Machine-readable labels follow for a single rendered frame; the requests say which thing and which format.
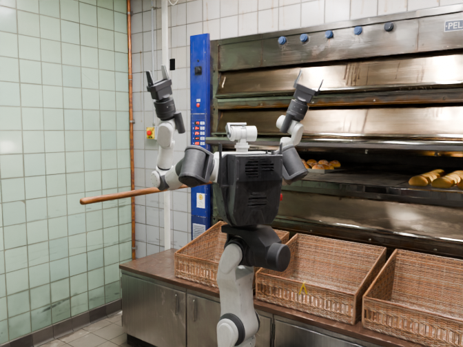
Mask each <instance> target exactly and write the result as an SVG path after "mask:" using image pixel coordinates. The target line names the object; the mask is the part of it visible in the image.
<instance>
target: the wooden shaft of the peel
mask: <svg viewBox="0 0 463 347"><path fill-rule="evenodd" d="M184 188H188V186H187V185H182V186H180V187H179V188H178V189H184ZM164 191H169V190H163V191H160V190H159V189H158V188H156V187H151V188H146V189H137V190H133V191H124V192H119V193H111V194H105V195H100V196H92V197H86V198H81V199H80V204H82V205H85V204H92V203H97V202H105V201H109V200H117V199H121V198H129V197H134V196H141V195H147V194H151V193H159V192H164Z"/></svg>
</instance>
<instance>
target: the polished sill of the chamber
mask: <svg viewBox="0 0 463 347"><path fill-rule="evenodd" d="M288 186H296V187H311V188H319V189H333V190H341V191H356V192H364V193H378V194H386V195H394V196H408V197H416V198H431V199H439V200H454V201H462V202H463V192H458V191H441V190H432V189H416V188H406V187H390V186H381V185H364V184H355V183H345V182H329V181H320V180H303V179H301V180H299V181H296V182H293V183H292V184H291V185H288Z"/></svg>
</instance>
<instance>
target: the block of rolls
mask: <svg viewBox="0 0 463 347"><path fill-rule="evenodd" d="M409 184H410V185H413V186H427V185H429V184H431V185H432V187H436V188H451V187H453V186H454V185H456V184H457V187H458V189H463V171H460V170H458V171H453V172H451V173H448V174H446V172H445V171H444V170H441V169H435V170H433V171H428V172H426V173H422V174H420V175H417V176H414V177H412V178H411V179H410V180H409Z"/></svg>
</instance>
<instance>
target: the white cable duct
mask: <svg viewBox="0 0 463 347"><path fill-rule="evenodd" d="M161 7H162V62H163V65H165V67H166V70H167V73H168V18H167V0H161ZM164 224H165V250H168V249H170V200H169V191H164Z"/></svg>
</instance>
